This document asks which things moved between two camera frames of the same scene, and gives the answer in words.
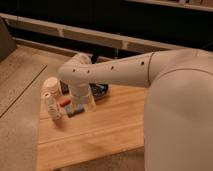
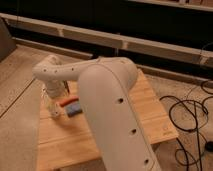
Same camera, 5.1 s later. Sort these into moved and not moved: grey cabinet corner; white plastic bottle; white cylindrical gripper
Moved: white cylindrical gripper
Not moved: grey cabinet corner; white plastic bottle
